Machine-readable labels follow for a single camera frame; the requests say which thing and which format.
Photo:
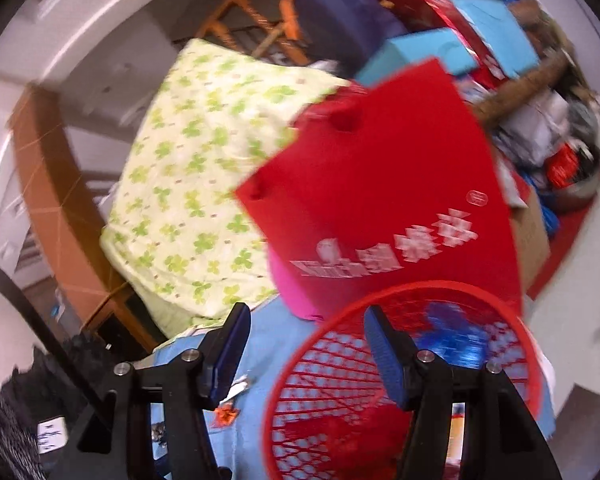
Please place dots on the blue plastic bag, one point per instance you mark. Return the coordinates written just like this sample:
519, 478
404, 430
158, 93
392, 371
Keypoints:
450, 335

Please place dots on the orange candy wrapper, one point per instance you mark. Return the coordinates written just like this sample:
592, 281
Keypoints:
226, 415

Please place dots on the blue blanket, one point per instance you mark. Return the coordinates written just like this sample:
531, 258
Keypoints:
275, 340

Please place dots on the navy blue bag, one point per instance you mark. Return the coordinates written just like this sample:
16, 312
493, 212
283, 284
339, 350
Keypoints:
340, 20

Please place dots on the black cloth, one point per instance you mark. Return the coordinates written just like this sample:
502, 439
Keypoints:
10, 410

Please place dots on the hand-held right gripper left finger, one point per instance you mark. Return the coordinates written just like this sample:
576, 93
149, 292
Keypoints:
230, 350

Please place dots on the green clover print blanket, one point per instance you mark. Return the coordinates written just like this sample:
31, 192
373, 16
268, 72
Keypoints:
195, 160

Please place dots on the light blue flat box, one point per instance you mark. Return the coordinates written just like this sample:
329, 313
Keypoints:
420, 52

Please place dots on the cardboard box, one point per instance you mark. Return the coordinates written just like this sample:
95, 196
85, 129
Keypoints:
530, 245

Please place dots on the metal basin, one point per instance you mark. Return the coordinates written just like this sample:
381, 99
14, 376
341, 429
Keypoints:
575, 190

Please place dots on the brown wooden pillar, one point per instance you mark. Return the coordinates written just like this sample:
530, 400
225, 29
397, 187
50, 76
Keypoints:
45, 160

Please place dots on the red floor mat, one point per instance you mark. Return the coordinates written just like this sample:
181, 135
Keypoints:
560, 250

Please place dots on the pink pillow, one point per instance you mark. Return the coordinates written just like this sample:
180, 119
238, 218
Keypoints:
290, 290

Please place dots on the wooden bench rail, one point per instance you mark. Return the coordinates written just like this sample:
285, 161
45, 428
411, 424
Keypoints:
525, 82

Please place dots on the dark red carton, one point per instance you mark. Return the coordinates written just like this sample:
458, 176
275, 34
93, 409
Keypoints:
430, 5

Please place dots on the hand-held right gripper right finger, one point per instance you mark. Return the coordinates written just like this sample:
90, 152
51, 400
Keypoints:
387, 355

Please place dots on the red wrapper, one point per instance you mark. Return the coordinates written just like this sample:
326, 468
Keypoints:
330, 435

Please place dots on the red mesh plastic basket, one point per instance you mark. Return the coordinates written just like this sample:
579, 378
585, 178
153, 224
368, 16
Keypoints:
330, 360

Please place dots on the red paper gift bag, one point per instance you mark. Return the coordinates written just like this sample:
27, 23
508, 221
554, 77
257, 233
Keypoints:
380, 185

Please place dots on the wooden stair railing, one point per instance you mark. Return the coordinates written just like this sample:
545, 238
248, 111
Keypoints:
250, 5

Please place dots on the blue plastic storage bin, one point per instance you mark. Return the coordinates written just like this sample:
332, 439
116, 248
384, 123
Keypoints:
500, 25

